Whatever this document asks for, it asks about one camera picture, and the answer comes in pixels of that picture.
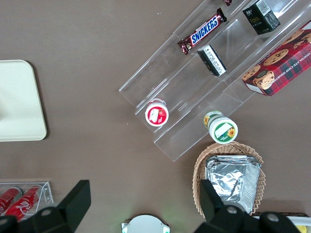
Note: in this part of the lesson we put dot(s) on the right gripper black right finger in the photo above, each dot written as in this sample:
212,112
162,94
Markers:
230,221

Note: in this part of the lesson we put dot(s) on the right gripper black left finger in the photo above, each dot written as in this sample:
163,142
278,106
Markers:
60,218

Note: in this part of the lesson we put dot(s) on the light wicker basket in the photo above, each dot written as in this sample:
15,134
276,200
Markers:
200,165

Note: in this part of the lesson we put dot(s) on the cream plastic tray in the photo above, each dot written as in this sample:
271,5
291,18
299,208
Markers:
19,102

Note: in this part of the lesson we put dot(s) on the clear acrylic bottle rack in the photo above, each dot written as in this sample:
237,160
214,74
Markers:
47,194

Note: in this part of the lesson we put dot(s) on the stacked aluminium foil containers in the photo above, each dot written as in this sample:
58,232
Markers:
230,179

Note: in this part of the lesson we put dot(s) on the yellow snack packet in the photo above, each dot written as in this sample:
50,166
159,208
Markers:
305,229

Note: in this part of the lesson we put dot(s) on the green lid yogurt cup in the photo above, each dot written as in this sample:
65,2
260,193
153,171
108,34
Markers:
223,129

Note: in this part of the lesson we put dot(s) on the red lid yogurt cup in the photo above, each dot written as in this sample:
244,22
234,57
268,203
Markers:
157,115

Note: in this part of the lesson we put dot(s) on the clear acrylic step stand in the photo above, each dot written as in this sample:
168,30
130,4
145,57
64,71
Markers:
194,97

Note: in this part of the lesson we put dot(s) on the small dark green box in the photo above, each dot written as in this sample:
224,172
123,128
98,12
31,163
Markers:
261,17
212,60

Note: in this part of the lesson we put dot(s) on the red plaid cookie box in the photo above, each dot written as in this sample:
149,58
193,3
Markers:
281,63

